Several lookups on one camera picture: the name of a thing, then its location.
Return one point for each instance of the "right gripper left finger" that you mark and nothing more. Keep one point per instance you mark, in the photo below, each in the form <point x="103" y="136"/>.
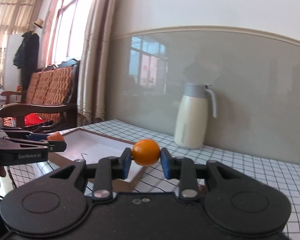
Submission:
<point x="105" y="171"/>

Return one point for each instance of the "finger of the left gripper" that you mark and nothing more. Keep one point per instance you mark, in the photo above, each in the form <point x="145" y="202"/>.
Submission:
<point x="52" y="146"/>
<point x="23" y="134"/>

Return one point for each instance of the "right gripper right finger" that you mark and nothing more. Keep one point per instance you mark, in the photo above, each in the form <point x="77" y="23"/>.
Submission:
<point x="186" y="171"/>

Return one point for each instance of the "carrot chunk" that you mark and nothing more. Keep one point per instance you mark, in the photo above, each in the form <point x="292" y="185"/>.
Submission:
<point x="55" y="137"/>

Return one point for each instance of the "orange kumquat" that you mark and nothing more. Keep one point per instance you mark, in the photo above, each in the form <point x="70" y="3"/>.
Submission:
<point x="146" y="152"/>

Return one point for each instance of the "brown cardboard box tray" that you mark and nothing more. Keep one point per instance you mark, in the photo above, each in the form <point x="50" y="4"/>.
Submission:
<point x="93" y="146"/>

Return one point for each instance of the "cream thermos jug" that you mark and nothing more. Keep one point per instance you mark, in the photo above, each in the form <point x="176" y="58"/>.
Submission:
<point x="192" y="116"/>

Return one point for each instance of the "wooden sofa orange cushions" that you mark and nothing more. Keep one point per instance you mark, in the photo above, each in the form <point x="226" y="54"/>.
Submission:
<point x="52" y="94"/>

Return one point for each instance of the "white refrigerator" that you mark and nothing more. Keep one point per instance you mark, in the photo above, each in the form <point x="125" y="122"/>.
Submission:
<point x="11" y="74"/>

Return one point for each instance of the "dark coat on rack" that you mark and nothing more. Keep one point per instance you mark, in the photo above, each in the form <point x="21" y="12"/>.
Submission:
<point x="26" y="57"/>

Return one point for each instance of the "beige curtain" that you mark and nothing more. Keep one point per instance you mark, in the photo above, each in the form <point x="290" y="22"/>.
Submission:
<point x="93" y="66"/>

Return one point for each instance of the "straw hat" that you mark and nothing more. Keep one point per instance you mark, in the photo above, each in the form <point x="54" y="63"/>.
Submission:
<point x="39" y="23"/>

